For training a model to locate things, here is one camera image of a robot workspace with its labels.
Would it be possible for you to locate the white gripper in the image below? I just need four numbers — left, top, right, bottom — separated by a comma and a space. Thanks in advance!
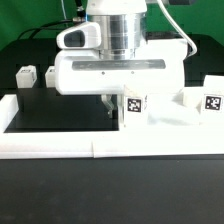
55, 22, 187, 118

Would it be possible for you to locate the white square table top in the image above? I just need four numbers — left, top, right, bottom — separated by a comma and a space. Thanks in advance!
116, 85, 224, 133

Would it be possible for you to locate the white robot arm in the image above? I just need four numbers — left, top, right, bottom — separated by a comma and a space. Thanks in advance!
55, 0, 188, 114

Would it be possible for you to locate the white U-shaped obstacle fence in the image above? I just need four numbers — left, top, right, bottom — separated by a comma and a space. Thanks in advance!
0, 94, 224, 159

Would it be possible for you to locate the black cable connector upright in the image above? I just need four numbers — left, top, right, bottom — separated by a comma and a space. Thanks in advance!
75, 0, 85, 18

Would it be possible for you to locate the black cable thick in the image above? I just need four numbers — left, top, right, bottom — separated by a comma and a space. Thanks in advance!
16, 17, 86, 41

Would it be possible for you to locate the white camera cable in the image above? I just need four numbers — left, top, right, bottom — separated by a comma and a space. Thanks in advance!
156, 0, 198, 59

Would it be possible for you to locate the thin white cable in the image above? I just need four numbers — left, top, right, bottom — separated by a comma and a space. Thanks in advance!
59, 0, 71, 39

